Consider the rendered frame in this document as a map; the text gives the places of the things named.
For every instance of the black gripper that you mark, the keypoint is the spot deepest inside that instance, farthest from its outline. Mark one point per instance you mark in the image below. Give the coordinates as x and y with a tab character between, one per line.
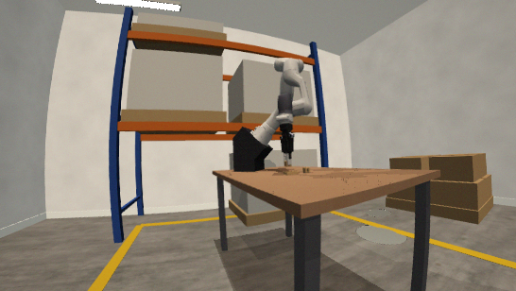
287	142

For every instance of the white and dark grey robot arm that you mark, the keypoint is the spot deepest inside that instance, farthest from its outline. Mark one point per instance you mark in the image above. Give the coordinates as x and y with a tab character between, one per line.
289	79

